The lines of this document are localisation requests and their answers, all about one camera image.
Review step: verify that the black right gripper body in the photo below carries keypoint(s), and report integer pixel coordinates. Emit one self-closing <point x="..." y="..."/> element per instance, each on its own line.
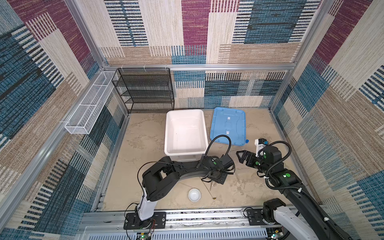
<point x="254" y="162"/>

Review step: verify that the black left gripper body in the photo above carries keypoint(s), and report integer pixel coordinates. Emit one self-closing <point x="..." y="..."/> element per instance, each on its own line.
<point x="221" y="177"/>

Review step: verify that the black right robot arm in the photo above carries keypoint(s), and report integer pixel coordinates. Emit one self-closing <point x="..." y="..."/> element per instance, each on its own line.
<point x="316" y="223"/>

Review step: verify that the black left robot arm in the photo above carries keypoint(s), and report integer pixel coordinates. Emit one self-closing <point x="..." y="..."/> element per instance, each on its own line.
<point x="158" y="180"/>

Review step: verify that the small white ceramic dish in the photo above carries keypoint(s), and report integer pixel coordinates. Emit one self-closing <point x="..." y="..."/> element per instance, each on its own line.
<point x="194" y="195"/>

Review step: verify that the blue plastic bin lid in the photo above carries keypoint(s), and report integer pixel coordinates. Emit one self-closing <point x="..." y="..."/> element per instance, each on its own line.
<point x="230" y="122"/>

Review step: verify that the white plastic storage bin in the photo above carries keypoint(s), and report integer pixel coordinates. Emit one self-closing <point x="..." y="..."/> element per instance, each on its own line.
<point x="185" y="135"/>

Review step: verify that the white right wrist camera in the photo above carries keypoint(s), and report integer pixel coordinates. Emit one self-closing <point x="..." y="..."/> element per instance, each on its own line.
<point x="260" y="144"/>

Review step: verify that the aluminium front rail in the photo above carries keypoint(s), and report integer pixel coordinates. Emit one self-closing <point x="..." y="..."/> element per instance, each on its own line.
<point x="220" y="218"/>

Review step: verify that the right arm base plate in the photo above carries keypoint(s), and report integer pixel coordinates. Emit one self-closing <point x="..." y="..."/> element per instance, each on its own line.
<point x="255" y="217"/>

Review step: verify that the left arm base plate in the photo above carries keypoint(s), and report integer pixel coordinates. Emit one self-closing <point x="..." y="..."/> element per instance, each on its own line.
<point x="133" y="222"/>

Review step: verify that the black wire shelf rack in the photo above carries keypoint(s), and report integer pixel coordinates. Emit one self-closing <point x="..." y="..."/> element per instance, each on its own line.
<point x="145" y="90"/>

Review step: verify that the white wire mesh basket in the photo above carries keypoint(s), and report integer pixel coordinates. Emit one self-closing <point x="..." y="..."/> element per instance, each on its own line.
<point x="87" y="112"/>

